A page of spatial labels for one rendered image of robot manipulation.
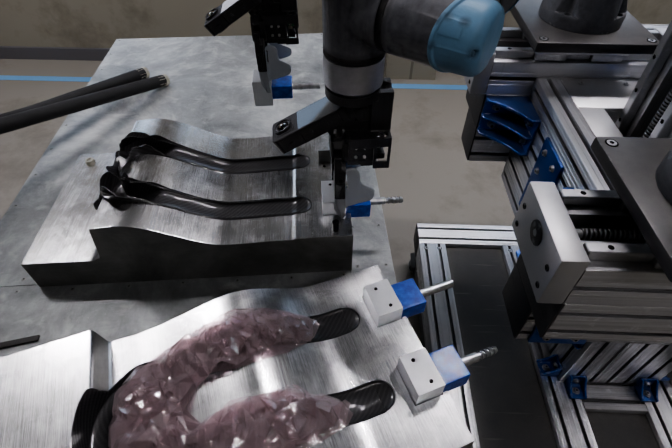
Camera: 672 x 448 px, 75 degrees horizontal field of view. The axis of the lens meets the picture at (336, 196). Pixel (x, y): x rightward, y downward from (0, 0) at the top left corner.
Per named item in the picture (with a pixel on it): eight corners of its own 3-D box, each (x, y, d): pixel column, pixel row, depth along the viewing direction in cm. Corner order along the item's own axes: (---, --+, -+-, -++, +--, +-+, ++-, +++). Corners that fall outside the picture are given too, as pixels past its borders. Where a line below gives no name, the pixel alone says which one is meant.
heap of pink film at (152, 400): (311, 305, 61) (309, 272, 56) (362, 436, 49) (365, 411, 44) (113, 371, 55) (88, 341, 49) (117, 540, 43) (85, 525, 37)
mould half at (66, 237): (340, 166, 91) (341, 111, 81) (351, 270, 72) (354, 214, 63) (92, 177, 89) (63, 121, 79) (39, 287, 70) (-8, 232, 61)
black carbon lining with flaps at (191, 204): (310, 161, 81) (308, 118, 75) (312, 226, 70) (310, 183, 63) (118, 169, 80) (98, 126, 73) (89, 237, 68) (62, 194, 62)
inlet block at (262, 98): (319, 90, 92) (319, 67, 88) (320, 104, 89) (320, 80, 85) (256, 93, 92) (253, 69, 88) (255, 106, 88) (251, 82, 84)
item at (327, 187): (398, 200, 75) (401, 177, 71) (403, 222, 71) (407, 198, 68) (321, 204, 74) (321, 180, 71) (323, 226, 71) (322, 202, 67)
